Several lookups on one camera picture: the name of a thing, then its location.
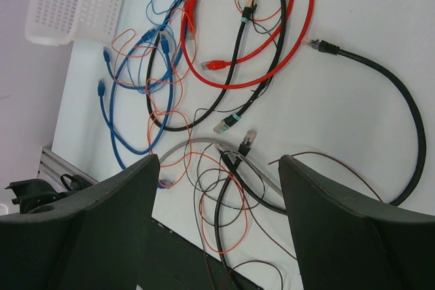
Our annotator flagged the black cable with teal bands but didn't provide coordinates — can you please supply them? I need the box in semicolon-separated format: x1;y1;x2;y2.
145;0;288;134

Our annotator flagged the thin dark brown wire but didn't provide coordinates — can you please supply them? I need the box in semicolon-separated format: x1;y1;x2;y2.
193;150;387;290

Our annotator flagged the thin black wire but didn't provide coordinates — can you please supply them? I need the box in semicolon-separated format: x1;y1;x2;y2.
190;0;283;128

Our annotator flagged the grey cable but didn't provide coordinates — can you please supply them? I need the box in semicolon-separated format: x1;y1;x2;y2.
158;136;285;198

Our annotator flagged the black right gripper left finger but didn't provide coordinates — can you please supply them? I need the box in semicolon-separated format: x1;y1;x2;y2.
1;154;160;289

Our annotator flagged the left white plastic basket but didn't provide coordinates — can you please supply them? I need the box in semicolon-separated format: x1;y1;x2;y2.
25;0;123;46

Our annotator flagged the thick blue ethernet cable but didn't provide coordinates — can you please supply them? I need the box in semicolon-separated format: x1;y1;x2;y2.
108;0;186;170

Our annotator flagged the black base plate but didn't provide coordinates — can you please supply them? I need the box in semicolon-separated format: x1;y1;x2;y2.
138;219;260;289

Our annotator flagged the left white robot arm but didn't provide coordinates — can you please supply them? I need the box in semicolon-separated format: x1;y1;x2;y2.
6;174;92;214

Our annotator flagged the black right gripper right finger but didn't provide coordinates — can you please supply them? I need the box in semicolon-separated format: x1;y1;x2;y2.
279;155;434;289

